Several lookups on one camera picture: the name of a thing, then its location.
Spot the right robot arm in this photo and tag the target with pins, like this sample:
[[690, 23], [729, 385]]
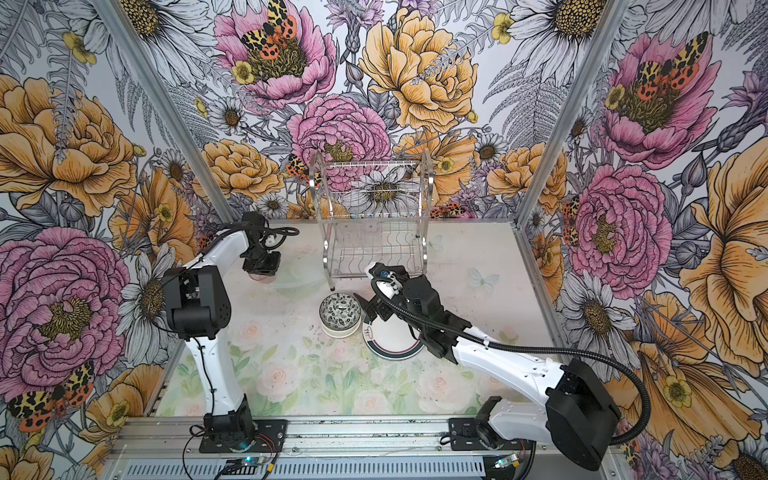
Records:
[[571, 410]]

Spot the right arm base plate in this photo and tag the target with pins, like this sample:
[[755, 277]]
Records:
[[466, 434]]

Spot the aluminium front rail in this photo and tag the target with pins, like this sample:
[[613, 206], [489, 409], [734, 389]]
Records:
[[306, 437]]

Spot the pink patterned bowl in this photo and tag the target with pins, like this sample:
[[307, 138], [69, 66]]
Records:
[[340, 310]]

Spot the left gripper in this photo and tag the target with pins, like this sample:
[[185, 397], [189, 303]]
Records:
[[268, 269]]

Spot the pink drinking glass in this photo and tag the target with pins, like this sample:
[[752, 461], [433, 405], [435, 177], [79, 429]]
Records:
[[265, 279]]

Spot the green rimmed plate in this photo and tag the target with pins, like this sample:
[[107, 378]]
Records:
[[392, 340]]

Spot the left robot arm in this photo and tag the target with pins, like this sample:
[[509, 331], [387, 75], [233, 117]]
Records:
[[199, 311]]

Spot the cream white bowl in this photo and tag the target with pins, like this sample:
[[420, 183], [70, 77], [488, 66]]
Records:
[[340, 333]]

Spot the green circuit board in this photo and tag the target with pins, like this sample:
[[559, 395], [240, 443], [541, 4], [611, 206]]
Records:
[[251, 462]]

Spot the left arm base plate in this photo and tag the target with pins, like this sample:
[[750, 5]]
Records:
[[264, 436]]

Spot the clear plastic lid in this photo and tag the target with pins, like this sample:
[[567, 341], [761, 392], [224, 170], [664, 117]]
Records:
[[299, 279]]

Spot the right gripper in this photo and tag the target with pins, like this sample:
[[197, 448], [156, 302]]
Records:
[[377, 303]]

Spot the chrome two-tier dish rack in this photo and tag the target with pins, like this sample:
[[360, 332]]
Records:
[[372, 211]]

